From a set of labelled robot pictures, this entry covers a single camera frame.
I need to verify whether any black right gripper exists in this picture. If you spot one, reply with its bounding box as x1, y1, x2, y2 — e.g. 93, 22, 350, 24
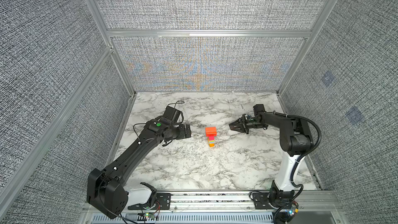
229, 116, 263, 135

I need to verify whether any orange-red rectangular wood block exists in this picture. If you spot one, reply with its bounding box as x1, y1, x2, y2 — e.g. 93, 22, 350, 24
205, 127, 217, 136

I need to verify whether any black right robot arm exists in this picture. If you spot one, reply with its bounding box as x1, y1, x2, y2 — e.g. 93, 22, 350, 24
229, 111, 315, 208

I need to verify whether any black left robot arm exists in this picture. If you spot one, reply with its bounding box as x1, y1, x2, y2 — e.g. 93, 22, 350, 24
87, 119, 192, 219

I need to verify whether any aluminium horizontal back bar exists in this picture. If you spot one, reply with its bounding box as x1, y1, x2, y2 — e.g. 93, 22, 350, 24
107, 29, 312, 38

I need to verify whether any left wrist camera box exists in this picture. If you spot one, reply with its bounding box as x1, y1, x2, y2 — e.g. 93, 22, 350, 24
163, 106, 184, 124

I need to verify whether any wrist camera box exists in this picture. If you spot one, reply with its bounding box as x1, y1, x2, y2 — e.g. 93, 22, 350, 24
163, 106, 184, 124
253, 104, 266, 116

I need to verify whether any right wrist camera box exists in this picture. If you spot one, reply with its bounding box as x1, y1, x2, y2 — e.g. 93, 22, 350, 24
253, 104, 266, 116

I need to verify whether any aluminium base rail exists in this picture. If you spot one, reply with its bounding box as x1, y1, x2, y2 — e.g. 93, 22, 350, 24
79, 189, 347, 224

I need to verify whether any aluminium left wall bar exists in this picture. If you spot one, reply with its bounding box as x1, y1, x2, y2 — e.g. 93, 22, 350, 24
1, 47, 112, 214

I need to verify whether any aluminium corner post right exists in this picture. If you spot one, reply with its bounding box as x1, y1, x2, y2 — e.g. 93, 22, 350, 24
277, 0, 338, 95

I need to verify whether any aluminium corner post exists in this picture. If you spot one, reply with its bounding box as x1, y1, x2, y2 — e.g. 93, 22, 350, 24
277, 0, 338, 95
85, 0, 136, 96

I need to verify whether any aluminium corner post left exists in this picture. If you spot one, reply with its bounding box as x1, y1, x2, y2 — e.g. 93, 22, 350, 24
85, 0, 136, 96

